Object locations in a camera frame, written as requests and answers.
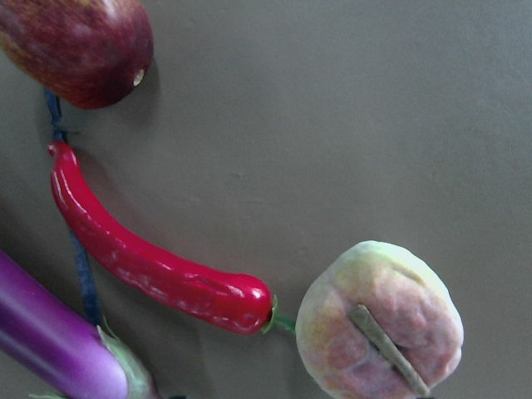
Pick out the red apple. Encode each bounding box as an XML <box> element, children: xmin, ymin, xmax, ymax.
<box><xmin>1</xmin><ymin>1</ymin><xmax>154</xmax><ymax>109</ymax></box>

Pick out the purple eggplant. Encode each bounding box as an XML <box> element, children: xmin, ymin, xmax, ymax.
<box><xmin>1</xmin><ymin>254</ymin><xmax>159</xmax><ymax>398</ymax></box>

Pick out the red chili pepper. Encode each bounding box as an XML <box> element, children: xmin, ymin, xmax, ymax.
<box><xmin>48</xmin><ymin>140</ymin><xmax>295</xmax><ymax>335</ymax></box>

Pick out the yellow pink peach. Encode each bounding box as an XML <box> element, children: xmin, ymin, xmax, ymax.
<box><xmin>295</xmin><ymin>241</ymin><xmax>464</xmax><ymax>398</ymax></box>

